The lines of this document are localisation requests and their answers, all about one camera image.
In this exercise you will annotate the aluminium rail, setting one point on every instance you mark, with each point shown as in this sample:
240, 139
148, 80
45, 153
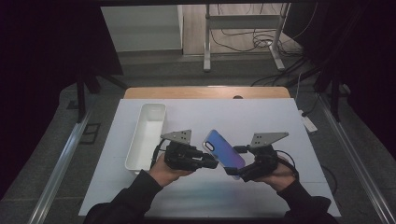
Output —
358, 161
59, 168

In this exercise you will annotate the black stand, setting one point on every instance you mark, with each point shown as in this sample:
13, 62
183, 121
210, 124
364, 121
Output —
335, 96
81, 96

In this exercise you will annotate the white table cover sheet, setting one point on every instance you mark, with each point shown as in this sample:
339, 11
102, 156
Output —
218, 118

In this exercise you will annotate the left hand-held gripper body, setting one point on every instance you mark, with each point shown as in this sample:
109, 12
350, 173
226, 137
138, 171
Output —
179, 154

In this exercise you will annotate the person's right hand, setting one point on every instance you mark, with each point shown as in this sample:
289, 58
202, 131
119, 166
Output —
281, 180

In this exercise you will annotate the dark curtain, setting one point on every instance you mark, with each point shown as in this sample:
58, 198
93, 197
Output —
367, 62
37, 62

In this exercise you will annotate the wooden table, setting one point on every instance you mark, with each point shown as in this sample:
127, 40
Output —
186, 92

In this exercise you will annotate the grey metal stand frame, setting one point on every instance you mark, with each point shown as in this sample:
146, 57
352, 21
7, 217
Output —
206, 46

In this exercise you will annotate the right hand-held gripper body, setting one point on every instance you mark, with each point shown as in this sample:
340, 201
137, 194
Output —
263, 158

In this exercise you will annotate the person's left hand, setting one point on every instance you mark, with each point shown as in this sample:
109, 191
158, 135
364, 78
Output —
163, 174

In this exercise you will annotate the blue purple phone case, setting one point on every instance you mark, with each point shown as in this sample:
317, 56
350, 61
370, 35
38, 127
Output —
222, 149

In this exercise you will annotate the white plastic storage bin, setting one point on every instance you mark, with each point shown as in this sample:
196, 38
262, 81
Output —
146, 137

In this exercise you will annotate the white cabinet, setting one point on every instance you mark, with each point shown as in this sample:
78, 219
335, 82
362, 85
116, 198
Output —
140, 28

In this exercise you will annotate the white power strip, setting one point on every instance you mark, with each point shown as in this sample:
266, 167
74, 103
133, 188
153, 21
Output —
308, 123

